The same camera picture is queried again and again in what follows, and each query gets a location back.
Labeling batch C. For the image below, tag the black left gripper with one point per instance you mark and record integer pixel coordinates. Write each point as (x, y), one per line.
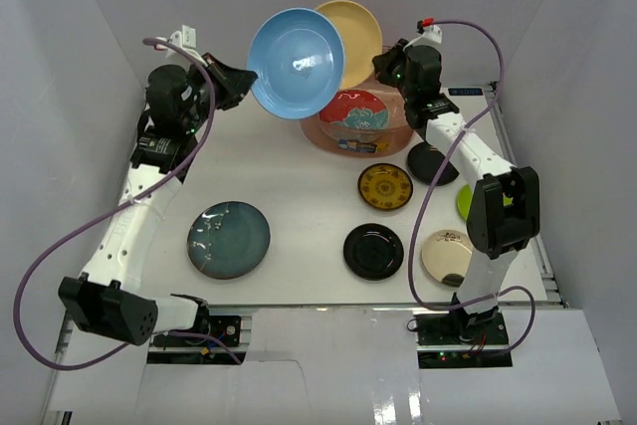
(219, 79)

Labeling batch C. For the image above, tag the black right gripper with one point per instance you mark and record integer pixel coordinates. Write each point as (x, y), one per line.
(383, 64)

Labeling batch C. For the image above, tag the yellow-orange plastic plate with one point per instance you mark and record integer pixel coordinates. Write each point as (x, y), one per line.
(361, 36)

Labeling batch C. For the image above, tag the red floral ceramic plate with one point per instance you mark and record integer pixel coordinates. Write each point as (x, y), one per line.
(356, 109)

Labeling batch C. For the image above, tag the light blue plastic plate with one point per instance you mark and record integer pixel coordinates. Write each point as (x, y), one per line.
(299, 58)

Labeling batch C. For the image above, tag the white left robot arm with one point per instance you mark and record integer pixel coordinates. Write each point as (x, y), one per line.
(104, 299)

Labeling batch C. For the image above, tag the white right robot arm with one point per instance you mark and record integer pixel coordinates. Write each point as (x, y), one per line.
(504, 212)

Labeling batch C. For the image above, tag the translucent pink plastic bin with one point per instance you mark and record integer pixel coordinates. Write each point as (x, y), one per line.
(363, 143)

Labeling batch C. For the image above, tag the right blue corner label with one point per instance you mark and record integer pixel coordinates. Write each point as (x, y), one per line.
(465, 92)

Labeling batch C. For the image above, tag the black plate rear right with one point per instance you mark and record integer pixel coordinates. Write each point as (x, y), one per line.
(423, 162)

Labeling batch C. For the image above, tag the yellow patterned black plate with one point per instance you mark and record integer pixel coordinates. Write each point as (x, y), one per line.
(385, 186)

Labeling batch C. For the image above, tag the lime green plate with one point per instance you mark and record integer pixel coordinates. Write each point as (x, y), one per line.
(463, 201)

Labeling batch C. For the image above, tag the dark teal ceramic plate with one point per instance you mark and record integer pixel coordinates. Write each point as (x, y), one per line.
(228, 240)

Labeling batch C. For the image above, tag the black glossy plate front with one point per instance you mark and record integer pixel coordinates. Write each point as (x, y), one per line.
(373, 252)

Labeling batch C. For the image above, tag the beige ceramic plate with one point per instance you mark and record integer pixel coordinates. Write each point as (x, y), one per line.
(446, 255)

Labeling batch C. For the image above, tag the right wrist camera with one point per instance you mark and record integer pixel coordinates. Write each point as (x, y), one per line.
(429, 32)

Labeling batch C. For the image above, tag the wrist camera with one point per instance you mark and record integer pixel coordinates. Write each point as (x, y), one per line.
(185, 38)
(429, 32)

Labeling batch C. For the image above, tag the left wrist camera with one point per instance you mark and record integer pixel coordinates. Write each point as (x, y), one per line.
(185, 38)

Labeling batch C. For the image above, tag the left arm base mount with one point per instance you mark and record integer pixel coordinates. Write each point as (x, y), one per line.
(225, 328)

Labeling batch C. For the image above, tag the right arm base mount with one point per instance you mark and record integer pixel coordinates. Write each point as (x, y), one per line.
(442, 330)

